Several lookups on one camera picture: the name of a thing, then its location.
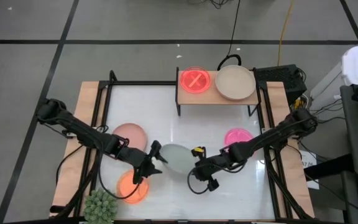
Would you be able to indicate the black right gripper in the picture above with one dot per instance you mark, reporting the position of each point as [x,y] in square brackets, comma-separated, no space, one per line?
[213,163]

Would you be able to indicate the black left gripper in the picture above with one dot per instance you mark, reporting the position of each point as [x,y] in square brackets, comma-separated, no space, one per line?
[138,158]

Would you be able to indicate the grey-green matte plate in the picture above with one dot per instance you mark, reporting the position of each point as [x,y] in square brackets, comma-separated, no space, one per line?
[179,157]

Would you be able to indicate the pink matte plate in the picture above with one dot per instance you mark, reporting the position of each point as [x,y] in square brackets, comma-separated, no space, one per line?
[132,133]

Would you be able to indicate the pink translucent plastic plate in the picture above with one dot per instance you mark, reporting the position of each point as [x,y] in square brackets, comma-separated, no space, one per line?
[236,135]
[202,84]

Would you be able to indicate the large beige matte plate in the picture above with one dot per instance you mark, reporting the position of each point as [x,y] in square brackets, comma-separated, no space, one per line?
[235,81]

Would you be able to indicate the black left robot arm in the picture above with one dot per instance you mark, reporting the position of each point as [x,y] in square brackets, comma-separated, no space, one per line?
[82,132]

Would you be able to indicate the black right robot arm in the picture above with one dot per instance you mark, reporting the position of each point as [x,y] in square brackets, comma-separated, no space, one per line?
[269,140]

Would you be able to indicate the wooden shelf with black legs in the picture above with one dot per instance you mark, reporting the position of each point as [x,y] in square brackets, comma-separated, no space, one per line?
[197,98]

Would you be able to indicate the green succulent plant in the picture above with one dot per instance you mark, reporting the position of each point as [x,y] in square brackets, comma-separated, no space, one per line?
[100,207]

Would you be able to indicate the white paper sheet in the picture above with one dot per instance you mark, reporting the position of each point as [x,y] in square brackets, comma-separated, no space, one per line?
[308,160]

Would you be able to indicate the black computer box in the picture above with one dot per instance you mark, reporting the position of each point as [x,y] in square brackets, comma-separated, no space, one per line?
[278,77]

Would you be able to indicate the black desk leg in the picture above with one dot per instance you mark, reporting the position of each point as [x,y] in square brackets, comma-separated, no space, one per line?
[328,168]

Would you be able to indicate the black metal table frame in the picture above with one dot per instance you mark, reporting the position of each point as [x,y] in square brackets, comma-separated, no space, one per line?
[141,83]

